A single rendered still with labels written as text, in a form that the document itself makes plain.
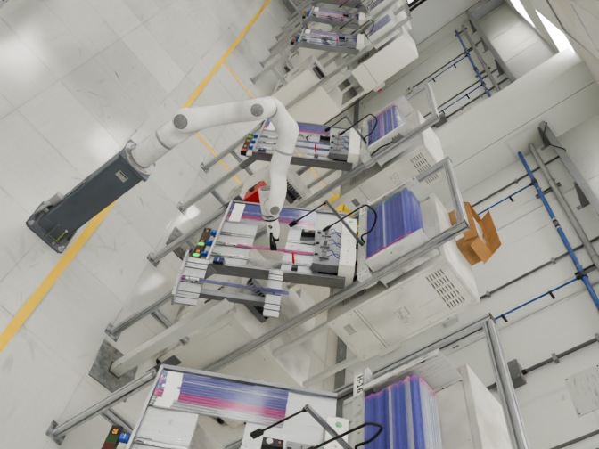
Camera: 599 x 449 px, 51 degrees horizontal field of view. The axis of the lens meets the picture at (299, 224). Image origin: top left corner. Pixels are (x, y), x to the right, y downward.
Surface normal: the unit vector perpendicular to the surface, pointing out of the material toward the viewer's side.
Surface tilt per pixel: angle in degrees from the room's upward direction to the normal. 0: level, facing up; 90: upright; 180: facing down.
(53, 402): 0
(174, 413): 44
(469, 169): 90
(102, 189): 90
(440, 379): 90
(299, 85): 90
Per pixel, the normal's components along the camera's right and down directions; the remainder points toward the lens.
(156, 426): 0.13, -0.86
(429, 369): -0.10, 0.49
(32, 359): 0.78, -0.50
